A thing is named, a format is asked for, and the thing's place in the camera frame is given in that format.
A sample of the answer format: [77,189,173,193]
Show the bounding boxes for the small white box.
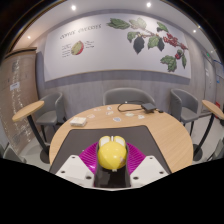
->
[69,116,88,128]

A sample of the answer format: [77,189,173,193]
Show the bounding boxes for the grey upholstered chair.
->
[0,143,28,164]
[34,92,66,141]
[102,87,156,107]
[169,88,200,136]

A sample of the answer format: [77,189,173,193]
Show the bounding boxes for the grey door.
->
[203,49,220,105]

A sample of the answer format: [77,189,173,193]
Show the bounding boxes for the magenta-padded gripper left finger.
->
[54,142,113,189]

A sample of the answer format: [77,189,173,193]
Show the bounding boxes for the coffee plant wall mural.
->
[43,12,193,83]

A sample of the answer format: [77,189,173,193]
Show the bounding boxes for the black flat device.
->
[140,102,158,113]

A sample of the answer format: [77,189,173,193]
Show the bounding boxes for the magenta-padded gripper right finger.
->
[112,142,170,189]

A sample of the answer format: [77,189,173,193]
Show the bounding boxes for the black mouse pad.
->
[49,125,173,175]

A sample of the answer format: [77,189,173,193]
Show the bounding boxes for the brown wooden wall panel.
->
[0,48,40,156]

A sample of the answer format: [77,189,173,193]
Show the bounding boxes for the small round wooden side table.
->
[12,100,51,164]
[192,99,224,163]

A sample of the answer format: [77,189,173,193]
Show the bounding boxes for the ceiling spot lights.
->
[26,1,198,40]

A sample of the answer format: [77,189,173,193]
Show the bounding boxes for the black cable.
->
[117,100,165,114]

